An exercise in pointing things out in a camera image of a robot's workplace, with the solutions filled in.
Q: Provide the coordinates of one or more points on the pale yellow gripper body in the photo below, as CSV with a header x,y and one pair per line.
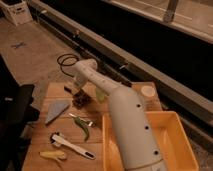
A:
x,y
78,88

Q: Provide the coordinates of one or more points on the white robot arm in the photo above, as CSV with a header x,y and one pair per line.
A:
x,y
137,145

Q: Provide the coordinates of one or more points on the white storage box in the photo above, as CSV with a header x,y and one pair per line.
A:
x,y
17,13

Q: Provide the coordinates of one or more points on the yellow plastic bin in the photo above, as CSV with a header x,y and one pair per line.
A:
x,y
170,136

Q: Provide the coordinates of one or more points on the black chair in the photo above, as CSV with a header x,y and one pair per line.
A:
x,y
15,112

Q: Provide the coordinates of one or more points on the bunch of dark grapes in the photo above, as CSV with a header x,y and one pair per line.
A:
x,y
81,99

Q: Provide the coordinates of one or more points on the wooden board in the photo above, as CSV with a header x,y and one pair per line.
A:
x,y
64,124

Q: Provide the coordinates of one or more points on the white can opener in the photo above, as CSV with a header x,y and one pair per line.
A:
x,y
58,140

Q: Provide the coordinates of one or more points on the yellow banana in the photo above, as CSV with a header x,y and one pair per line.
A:
x,y
56,155

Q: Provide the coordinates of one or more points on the green chili pepper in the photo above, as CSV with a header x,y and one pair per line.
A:
x,y
83,126

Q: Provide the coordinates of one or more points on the grey triangular cloth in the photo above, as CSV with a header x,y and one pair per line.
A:
x,y
56,108

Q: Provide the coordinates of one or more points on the clear lidded jar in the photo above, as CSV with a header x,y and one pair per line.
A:
x,y
149,93

